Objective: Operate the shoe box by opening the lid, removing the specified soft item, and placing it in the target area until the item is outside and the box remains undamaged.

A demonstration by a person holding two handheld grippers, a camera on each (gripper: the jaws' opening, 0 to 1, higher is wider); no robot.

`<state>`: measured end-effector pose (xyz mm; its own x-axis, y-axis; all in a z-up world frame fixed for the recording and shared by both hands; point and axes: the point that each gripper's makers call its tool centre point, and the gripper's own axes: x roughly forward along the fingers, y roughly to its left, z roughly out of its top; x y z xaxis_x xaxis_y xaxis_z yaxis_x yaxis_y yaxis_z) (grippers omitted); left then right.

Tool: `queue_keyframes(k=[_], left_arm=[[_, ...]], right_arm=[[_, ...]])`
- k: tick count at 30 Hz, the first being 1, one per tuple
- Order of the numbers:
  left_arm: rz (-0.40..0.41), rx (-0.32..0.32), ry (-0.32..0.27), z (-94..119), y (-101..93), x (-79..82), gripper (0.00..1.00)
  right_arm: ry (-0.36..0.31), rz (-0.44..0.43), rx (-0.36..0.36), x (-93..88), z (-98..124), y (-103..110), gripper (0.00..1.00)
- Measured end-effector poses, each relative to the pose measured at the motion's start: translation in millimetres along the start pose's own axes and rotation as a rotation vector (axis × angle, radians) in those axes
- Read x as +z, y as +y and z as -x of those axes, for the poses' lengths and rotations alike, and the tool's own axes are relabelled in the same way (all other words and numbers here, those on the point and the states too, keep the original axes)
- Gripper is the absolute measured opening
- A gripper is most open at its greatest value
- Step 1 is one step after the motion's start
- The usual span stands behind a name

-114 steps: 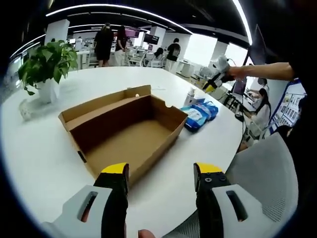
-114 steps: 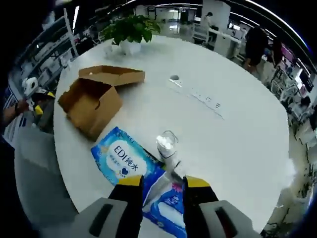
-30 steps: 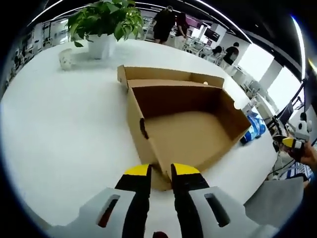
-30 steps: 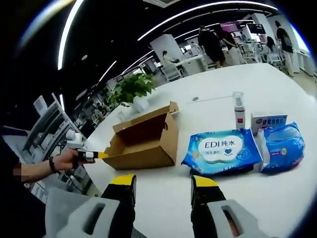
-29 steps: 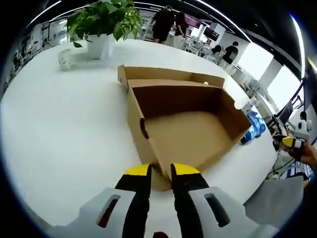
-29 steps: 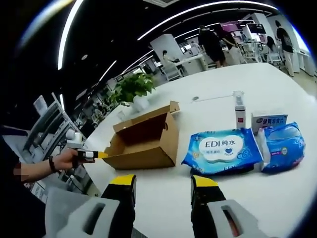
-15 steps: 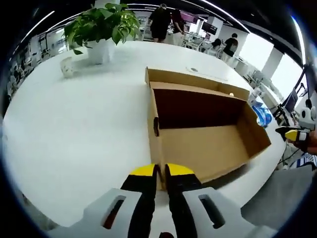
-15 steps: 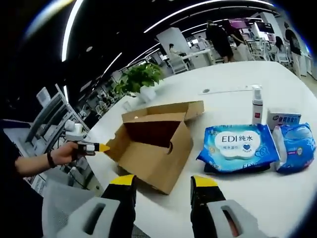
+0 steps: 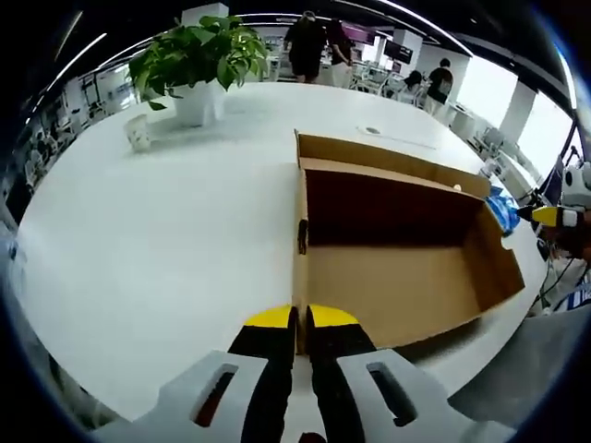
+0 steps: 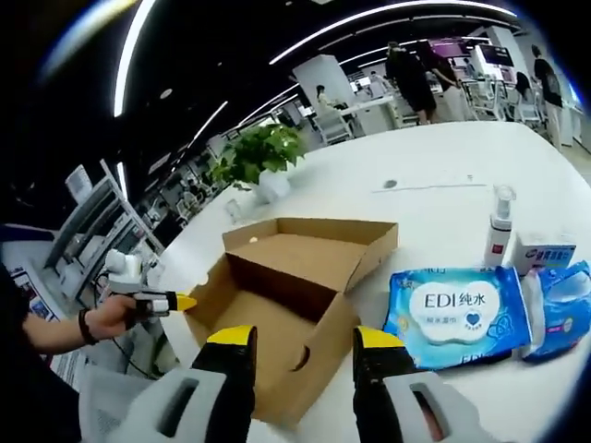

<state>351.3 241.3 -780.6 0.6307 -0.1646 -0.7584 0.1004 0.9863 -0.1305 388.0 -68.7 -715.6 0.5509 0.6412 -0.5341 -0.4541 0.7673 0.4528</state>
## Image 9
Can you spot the blue wet wipes pack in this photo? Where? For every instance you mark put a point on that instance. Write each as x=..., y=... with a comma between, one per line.
x=503, y=210

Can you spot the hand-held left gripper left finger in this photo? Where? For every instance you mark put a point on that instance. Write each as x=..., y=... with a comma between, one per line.
x=272, y=360

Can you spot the small white cup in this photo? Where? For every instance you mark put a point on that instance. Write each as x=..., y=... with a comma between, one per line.
x=138, y=134

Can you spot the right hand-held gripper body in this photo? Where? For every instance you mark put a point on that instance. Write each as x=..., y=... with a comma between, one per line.
x=577, y=184

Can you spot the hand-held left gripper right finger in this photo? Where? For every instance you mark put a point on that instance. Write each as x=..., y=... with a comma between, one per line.
x=341, y=355

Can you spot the brown cardboard shoe box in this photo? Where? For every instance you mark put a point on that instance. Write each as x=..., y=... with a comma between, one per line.
x=392, y=277

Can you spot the grey mesh office chair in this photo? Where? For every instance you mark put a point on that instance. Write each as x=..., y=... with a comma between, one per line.
x=522, y=369

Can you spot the person's right hand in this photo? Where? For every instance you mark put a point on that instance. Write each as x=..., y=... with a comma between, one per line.
x=575, y=242

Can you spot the potted green plant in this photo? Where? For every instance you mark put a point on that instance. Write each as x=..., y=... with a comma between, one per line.
x=198, y=51

